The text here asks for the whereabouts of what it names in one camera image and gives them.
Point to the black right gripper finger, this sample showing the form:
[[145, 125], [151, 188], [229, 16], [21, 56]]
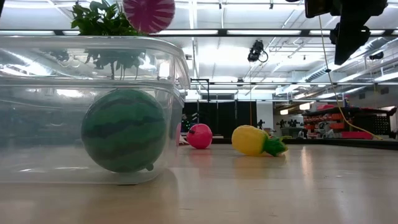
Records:
[[346, 45]]

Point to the yellow toy pineapple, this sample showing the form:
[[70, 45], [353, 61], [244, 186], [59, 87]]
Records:
[[248, 140]]

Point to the red toy tomato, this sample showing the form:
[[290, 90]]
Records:
[[199, 136]]

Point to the purple striped toy onion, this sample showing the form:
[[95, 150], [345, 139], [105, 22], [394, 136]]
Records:
[[149, 15]]

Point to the green striped toy watermelon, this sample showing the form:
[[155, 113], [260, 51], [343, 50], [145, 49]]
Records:
[[124, 130]]

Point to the clear plastic tupperware container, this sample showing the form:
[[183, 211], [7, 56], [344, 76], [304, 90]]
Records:
[[46, 42]]

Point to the shelf with red bins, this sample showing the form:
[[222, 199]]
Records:
[[342, 118]]

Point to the black overhead rig beam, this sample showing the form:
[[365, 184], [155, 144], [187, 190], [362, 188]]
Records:
[[224, 32]]

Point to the beige cloth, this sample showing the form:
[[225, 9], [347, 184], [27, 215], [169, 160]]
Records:
[[184, 141]]

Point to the green potted plant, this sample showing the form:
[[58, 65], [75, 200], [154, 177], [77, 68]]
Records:
[[99, 18]]

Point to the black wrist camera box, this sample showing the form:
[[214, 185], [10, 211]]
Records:
[[317, 7]]

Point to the black overhead camera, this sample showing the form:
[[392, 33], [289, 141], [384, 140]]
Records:
[[255, 51]]

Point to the black curtain wall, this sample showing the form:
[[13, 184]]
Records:
[[227, 118]]

